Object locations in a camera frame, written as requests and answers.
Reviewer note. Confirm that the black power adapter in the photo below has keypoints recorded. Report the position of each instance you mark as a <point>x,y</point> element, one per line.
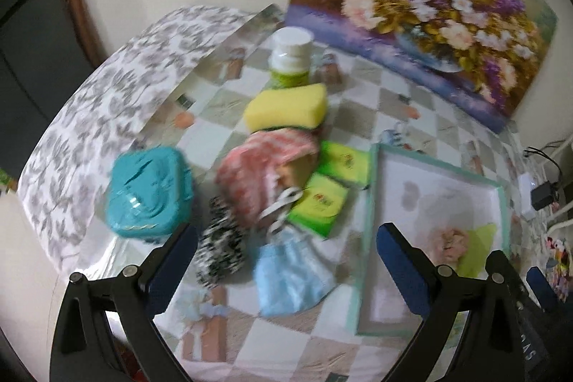
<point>544,195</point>

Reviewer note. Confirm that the teal plastic box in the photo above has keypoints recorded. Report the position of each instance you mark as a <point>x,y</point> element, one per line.
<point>151,193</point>

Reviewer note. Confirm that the yellow sponge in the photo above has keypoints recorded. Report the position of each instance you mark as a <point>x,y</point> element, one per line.
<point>298,107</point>

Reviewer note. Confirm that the floral still-life painting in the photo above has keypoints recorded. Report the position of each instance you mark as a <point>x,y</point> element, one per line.
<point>481,55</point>

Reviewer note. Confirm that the white power strip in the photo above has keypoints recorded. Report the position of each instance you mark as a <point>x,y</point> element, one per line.
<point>526,185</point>

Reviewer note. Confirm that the black white patterned cloth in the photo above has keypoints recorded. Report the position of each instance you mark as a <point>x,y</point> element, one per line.
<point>221,249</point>

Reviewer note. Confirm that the light blue face mask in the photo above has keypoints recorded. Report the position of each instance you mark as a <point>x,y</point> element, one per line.
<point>290,276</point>

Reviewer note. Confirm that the pink white knitted cloth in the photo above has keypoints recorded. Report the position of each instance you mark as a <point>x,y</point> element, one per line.
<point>247,175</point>

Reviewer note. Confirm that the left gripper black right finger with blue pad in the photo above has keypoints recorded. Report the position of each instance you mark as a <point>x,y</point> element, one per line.
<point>490,347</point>

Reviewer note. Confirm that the checkered printed tablecloth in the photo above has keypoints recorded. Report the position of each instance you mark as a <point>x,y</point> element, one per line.
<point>218,334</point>

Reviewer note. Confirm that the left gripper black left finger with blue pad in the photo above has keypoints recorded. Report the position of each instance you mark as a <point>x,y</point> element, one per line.
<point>83,347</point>

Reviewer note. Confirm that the teal-rimmed white tray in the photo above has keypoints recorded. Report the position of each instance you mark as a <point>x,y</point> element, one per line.
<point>423,197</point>

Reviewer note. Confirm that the white bottle, green label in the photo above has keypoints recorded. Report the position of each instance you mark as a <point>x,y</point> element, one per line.
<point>290,58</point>

